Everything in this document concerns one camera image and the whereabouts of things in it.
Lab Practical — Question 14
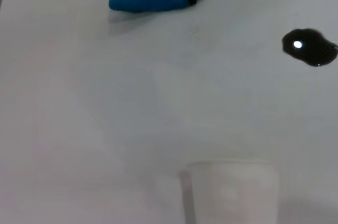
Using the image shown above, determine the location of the white paper cup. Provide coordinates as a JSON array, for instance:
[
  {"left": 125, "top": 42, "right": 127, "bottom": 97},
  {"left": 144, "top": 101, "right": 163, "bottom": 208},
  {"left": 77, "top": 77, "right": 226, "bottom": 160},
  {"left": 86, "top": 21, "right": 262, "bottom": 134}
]
[{"left": 184, "top": 160, "right": 279, "bottom": 224}]

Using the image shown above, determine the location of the black water stain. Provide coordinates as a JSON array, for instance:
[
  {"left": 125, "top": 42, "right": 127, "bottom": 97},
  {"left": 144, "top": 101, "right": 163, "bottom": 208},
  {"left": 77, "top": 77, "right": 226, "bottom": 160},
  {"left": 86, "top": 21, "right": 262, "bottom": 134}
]
[{"left": 281, "top": 27, "right": 338, "bottom": 68}]

